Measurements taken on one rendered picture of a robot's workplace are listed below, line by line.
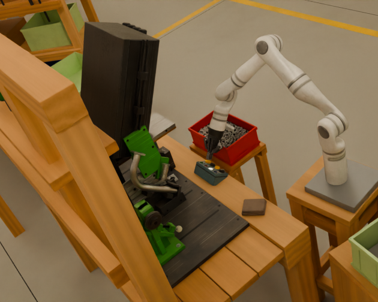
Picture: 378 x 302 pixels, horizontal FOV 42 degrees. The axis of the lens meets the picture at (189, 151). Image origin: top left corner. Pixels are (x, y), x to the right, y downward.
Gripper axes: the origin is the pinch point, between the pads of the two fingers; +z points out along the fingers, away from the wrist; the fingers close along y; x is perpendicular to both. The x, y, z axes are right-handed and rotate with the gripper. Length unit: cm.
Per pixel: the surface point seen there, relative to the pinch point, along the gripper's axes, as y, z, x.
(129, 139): -4.8, -6.6, -43.2
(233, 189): 21.0, 7.2, -0.7
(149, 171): -0.3, 6.6, -32.9
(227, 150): -0.5, -2.7, 11.4
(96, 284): -67, 119, -3
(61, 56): -253, 11, 34
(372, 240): 82, 0, 15
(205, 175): 6.4, 7.2, -5.4
